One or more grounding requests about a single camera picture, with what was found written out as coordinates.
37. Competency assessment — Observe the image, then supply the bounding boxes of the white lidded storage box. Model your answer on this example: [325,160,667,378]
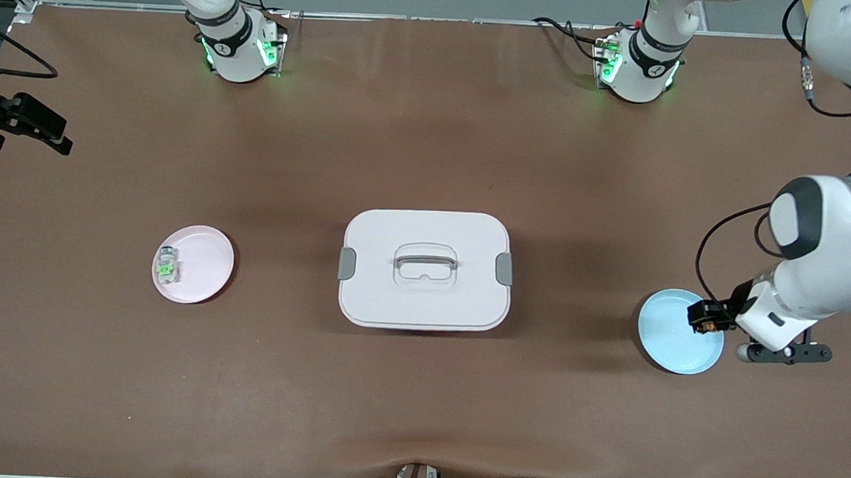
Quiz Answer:
[335,204,517,336]

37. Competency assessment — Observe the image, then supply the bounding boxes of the black cable with grey connector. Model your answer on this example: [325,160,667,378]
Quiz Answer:
[773,0,851,177]

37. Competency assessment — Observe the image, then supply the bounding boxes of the black cable at left arm base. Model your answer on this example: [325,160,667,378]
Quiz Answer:
[531,16,616,63]

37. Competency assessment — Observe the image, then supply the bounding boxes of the light blue round plate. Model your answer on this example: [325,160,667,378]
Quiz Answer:
[635,286,728,378]

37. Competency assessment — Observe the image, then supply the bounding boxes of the black gripper cable left arm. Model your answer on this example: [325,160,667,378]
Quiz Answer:
[693,199,792,308]

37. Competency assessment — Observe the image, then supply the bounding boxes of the green and clear switch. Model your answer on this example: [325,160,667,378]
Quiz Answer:
[155,246,182,286]

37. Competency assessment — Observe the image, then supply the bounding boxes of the black cable beside table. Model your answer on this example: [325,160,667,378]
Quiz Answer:
[0,12,63,80]

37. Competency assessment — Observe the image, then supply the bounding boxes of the pink round plate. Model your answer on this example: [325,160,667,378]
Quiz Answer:
[150,223,237,307]

